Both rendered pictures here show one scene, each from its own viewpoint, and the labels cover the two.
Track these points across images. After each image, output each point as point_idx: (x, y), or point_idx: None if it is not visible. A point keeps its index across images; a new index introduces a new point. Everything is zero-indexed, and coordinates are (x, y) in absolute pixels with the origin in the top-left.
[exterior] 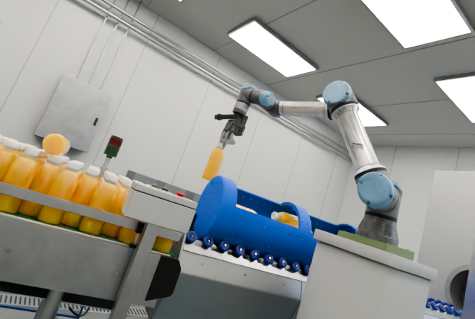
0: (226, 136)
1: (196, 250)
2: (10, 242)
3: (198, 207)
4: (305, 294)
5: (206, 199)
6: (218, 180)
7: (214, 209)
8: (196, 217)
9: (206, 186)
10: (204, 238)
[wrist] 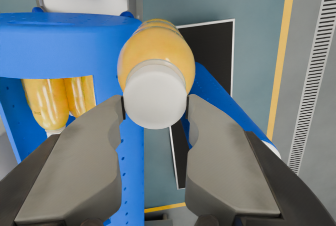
0: (78, 148)
1: None
2: None
3: (120, 18)
4: (1, 131)
5: (88, 19)
6: (10, 23)
7: (13, 15)
8: (114, 16)
9: (112, 24)
10: (34, 8)
